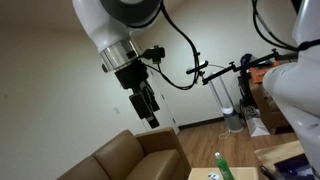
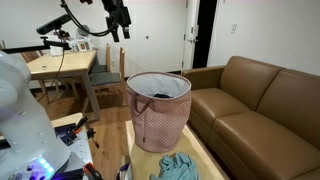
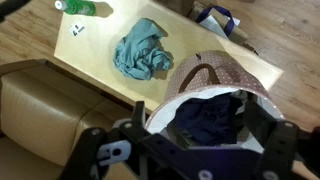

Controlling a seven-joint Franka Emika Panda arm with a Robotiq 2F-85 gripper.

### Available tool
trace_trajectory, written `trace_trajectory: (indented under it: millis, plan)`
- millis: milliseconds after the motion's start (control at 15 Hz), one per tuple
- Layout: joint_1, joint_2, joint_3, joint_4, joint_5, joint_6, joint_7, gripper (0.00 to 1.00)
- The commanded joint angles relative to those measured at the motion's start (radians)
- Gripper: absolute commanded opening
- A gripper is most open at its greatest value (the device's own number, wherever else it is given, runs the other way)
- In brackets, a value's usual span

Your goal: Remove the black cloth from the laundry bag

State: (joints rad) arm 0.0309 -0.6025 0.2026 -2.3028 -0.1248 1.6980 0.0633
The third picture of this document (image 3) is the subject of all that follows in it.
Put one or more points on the green plastic bottle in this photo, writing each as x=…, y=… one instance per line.
x=78, y=6

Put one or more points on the flat brown cardboard box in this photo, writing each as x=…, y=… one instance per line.
x=178, y=5

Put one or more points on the tan leather sofa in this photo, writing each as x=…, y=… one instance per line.
x=43, y=113

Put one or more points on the brown polka dot laundry bag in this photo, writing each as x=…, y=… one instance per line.
x=220, y=71

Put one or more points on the black cloth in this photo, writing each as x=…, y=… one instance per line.
x=206, y=120

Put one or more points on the small white printed card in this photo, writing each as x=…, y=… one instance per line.
x=76, y=29

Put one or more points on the crumpled teal cloth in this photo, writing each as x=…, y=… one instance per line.
x=140, y=53

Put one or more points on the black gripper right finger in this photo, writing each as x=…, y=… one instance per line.
x=279, y=150

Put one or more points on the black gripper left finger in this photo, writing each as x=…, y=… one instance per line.
x=86, y=151

